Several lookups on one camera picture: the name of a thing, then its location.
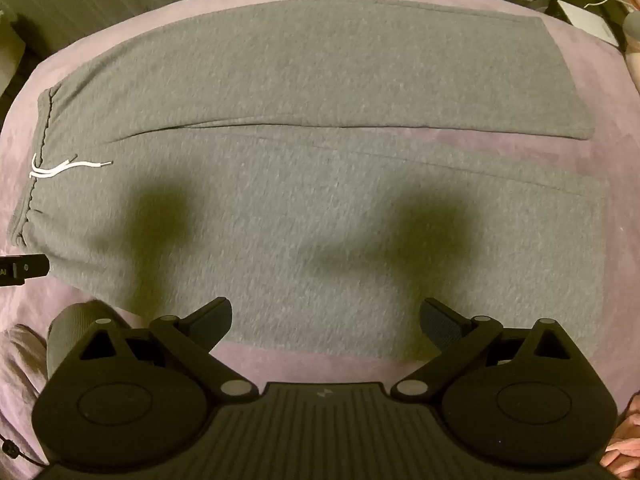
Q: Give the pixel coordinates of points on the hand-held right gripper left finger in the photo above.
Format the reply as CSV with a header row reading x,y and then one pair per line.
x,y
211,321

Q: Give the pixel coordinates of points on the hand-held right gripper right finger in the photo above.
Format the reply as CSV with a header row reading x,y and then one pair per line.
x,y
440,321

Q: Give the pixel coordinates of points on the grey pants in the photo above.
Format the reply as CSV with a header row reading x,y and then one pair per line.
x,y
325,200

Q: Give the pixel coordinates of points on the person's right hand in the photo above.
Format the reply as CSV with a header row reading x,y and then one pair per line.
x,y
622,452

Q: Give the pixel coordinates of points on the pink blanket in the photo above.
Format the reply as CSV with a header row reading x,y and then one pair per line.
x,y
612,160

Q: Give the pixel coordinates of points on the grey curtain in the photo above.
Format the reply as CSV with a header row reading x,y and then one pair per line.
x,y
110,0

